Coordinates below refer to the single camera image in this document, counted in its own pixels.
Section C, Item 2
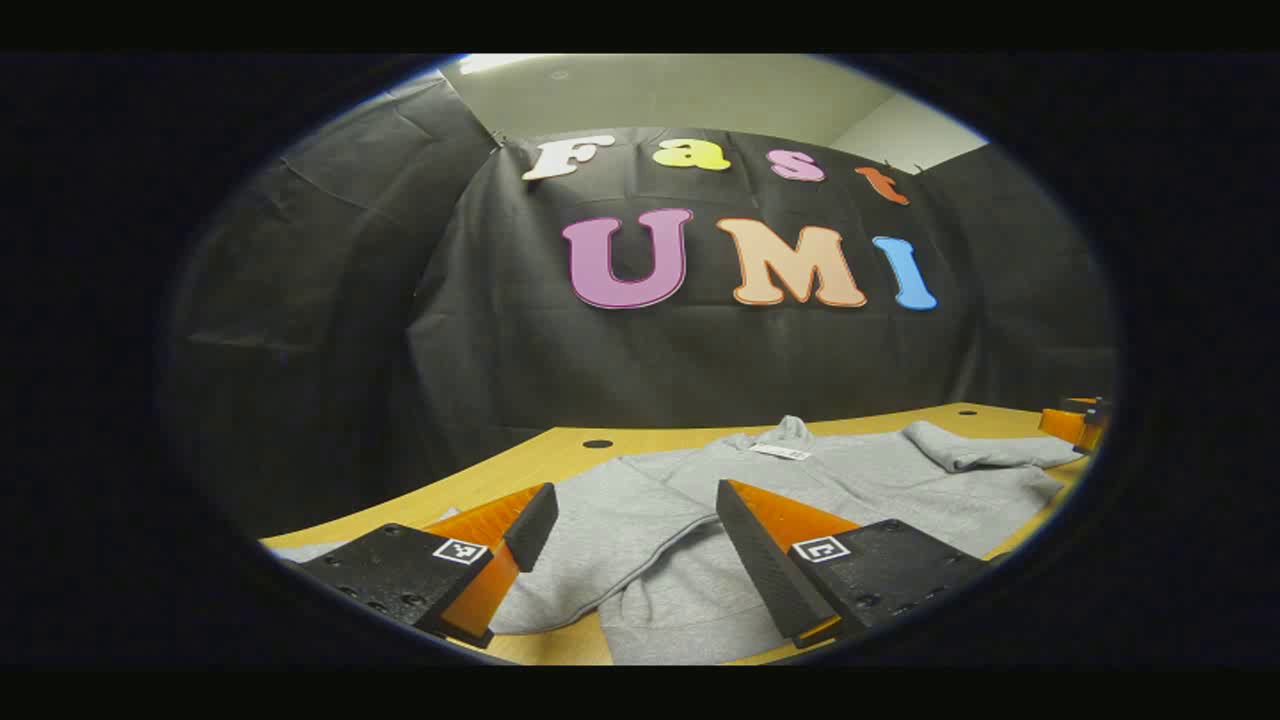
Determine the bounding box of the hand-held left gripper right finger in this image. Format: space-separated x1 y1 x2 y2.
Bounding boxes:
716 479 991 649

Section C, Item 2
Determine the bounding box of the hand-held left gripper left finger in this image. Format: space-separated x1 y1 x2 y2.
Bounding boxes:
283 482 559 649

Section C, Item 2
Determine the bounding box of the grey sweatshirt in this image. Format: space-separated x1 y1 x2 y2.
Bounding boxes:
270 415 1086 666

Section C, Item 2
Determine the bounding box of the black backdrop cloth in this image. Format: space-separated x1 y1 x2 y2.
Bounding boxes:
165 75 1119 541

